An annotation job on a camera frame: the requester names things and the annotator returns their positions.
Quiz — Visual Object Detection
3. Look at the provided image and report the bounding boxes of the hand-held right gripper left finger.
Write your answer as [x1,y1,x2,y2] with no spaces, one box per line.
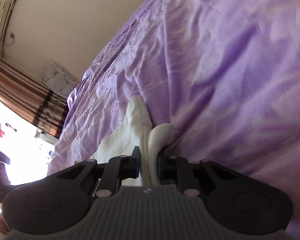
[56,147,141,197]

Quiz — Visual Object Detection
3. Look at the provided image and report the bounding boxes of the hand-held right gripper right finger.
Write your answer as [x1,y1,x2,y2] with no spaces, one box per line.
[157,155,243,197]

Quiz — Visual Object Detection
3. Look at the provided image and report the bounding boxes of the white printed sweatshirt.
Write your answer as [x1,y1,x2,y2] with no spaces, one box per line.
[90,96,175,187]

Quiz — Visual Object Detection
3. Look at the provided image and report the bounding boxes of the grey oil radiator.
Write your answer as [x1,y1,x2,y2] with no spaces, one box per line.
[35,129,59,145]

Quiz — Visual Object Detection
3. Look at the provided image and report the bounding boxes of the purple blanket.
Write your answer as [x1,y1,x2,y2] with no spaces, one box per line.
[46,0,300,240]

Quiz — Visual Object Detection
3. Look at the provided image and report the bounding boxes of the fan with floral cover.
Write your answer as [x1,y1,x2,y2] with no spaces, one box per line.
[41,62,80,97]

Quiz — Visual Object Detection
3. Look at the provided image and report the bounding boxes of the brown striped curtain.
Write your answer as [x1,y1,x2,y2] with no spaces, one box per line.
[0,50,70,139]

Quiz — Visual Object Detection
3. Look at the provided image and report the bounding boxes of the dark cloth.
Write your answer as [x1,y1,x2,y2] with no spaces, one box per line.
[0,144,11,202]

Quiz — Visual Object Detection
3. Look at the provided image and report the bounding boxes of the white air conditioner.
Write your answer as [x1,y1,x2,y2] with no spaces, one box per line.
[0,0,18,43]

